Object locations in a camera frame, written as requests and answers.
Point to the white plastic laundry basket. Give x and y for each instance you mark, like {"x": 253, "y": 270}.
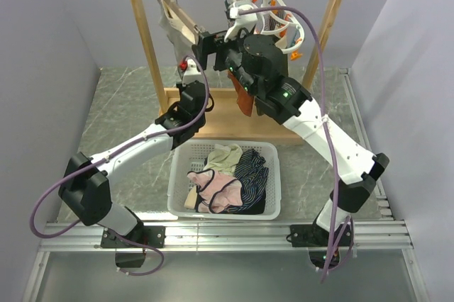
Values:
{"x": 191, "y": 157}

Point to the wooden clothes rack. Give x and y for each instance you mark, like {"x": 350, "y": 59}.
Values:
{"x": 225, "y": 122}

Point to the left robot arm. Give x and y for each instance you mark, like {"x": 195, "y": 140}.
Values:
{"x": 87, "y": 191}

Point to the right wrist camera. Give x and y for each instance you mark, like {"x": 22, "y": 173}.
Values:
{"x": 247, "y": 21}

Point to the pink underwear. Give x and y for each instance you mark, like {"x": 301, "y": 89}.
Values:
{"x": 215, "y": 191}

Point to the orange white underwear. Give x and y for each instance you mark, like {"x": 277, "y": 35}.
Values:
{"x": 244, "y": 101}

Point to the olive green underwear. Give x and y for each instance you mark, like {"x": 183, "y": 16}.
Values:
{"x": 262, "y": 108}

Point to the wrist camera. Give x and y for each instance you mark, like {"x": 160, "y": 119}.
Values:
{"x": 189, "y": 72}
{"x": 247, "y": 21}

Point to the pale yellow underwear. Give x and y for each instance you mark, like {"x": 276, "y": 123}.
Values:
{"x": 224, "y": 158}

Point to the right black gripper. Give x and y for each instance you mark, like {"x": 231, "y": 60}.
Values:
{"x": 211, "y": 44}

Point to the beige underwear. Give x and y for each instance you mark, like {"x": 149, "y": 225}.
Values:
{"x": 177, "y": 33}

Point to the wooden clip hanger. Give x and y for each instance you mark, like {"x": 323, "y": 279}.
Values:
{"x": 183, "y": 16}

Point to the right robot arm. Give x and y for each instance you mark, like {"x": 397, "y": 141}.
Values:
{"x": 259, "y": 66}

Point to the white round clip hanger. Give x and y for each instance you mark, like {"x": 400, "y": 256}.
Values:
{"x": 280, "y": 24}

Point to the dark striped underwear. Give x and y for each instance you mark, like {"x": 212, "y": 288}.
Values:
{"x": 252, "y": 173}

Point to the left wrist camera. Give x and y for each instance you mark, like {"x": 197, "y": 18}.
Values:
{"x": 189, "y": 72}

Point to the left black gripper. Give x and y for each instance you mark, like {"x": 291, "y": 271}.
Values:
{"x": 181, "y": 86}

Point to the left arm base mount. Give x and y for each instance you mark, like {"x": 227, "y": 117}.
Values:
{"x": 132, "y": 250}

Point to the aluminium rail frame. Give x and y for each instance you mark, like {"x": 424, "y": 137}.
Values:
{"x": 202, "y": 256}

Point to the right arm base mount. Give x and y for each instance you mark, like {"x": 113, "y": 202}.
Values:
{"x": 312, "y": 236}

